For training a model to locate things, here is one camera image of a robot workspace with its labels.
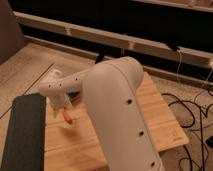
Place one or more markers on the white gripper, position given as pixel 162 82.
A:
pixel 59 101

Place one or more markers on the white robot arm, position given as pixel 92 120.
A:
pixel 109 91

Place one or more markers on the dark grey mat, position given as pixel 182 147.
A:
pixel 24 146

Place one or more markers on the white wooden shelf rail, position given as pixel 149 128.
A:
pixel 115 40

